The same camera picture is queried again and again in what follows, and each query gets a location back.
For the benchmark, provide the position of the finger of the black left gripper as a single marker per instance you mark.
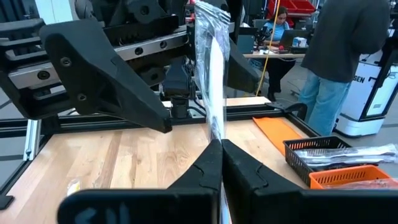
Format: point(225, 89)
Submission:
point(242, 76)
point(93, 71)

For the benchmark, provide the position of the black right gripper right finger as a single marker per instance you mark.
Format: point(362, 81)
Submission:
point(264, 202)

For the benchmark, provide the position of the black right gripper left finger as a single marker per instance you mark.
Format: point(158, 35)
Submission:
point(186, 202)

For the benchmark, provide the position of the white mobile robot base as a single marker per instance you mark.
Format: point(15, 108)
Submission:
point(357, 102)

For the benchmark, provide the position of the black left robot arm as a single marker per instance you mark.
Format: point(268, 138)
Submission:
point(140, 9)

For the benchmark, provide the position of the wooden desk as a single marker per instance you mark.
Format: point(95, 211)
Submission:
point(264, 55)

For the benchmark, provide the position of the black plastic basket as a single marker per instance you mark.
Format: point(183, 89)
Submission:
point(298, 161)

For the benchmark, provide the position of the person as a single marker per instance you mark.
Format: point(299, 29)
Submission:
point(342, 40)
point(278, 31)

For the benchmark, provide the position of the black laptop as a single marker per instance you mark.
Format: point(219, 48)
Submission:
point(287, 37)

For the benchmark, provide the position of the orange flat lid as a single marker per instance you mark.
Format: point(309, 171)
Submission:
point(275, 132)

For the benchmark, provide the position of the white small box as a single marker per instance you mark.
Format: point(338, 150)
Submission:
point(300, 42)

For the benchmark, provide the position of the orange plastic basket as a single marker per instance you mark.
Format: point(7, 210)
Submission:
point(342, 175)

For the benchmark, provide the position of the red storage bin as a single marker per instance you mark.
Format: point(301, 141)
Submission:
point(298, 6)

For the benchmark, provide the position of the green white wrapped toothbrush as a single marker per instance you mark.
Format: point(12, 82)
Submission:
point(73, 187)

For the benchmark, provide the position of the silver aluminium post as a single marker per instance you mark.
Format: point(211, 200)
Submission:
point(32, 140)

